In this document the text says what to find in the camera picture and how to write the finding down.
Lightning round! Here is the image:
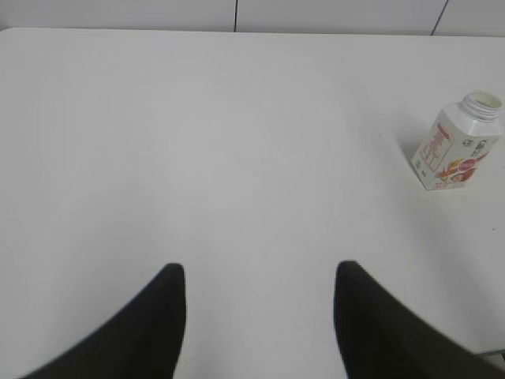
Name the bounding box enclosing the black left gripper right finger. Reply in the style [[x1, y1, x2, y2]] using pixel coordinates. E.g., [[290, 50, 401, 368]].
[[334, 261, 504, 378]]

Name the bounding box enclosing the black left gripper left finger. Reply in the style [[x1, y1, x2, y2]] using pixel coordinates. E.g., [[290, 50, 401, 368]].
[[25, 263, 187, 378]]

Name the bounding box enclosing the white yili changqing yogurt bottle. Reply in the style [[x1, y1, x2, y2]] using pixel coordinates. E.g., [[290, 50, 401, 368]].
[[411, 91, 503, 190]]

